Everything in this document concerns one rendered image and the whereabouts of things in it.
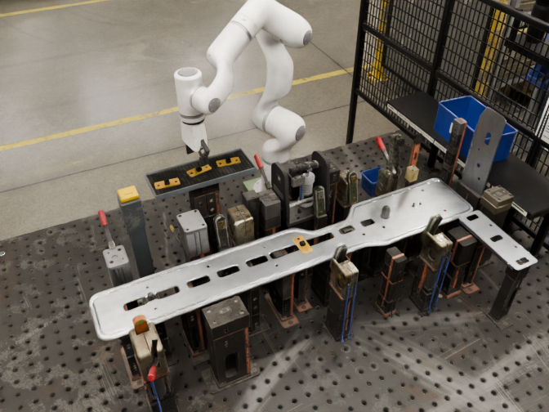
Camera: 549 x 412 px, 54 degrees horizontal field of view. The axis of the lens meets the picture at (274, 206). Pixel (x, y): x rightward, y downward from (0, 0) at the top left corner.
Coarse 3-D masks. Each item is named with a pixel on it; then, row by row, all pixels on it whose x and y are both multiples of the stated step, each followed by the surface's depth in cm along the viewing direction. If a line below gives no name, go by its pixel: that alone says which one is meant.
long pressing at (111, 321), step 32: (416, 192) 204; (448, 192) 204; (352, 224) 191; (384, 224) 191; (416, 224) 191; (224, 256) 179; (256, 256) 179; (288, 256) 179; (320, 256) 179; (128, 288) 168; (160, 288) 168; (192, 288) 168; (224, 288) 168; (96, 320) 159; (128, 320) 159; (160, 320) 159
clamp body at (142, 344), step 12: (132, 336) 147; (144, 336) 148; (156, 336) 147; (144, 348) 144; (156, 348) 149; (144, 360) 144; (144, 372) 147; (168, 372) 152; (144, 384) 162; (156, 384) 155; (168, 384) 157; (156, 396) 155; (168, 396) 161; (156, 408) 161; (168, 408) 163
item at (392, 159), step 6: (390, 138) 196; (396, 138) 195; (402, 138) 193; (390, 144) 197; (396, 144) 197; (402, 144) 194; (390, 150) 198; (396, 150) 199; (390, 156) 200; (396, 156) 200; (390, 162) 201; (396, 162) 202; (390, 168) 202; (396, 168) 203; (396, 174) 204
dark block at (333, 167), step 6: (330, 162) 199; (330, 168) 196; (336, 168) 196; (330, 174) 195; (336, 174) 196; (330, 180) 197; (336, 180) 198; (330, 186) 199; (336, 186) 201; (330, 192) 202; (336, 192) 203; (330, 198) 203; (330, 204) 206; (330, 210) 208; (330, 216) 210; (330, 222) 212; (330, 234) 217; (324, 240) 217
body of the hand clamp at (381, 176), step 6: (384, 168) 207; (378, 174) 208; (384, 174) 205; (378, 180) 210; (384, 180) 206; (390, 180) 204; (396, 180) 206; (378, 186) 211; (384, 186) 207; (390, 186) 207; (396, 186) 209; (378, 192) 212; (384, 192) 209; (372, 222) 225
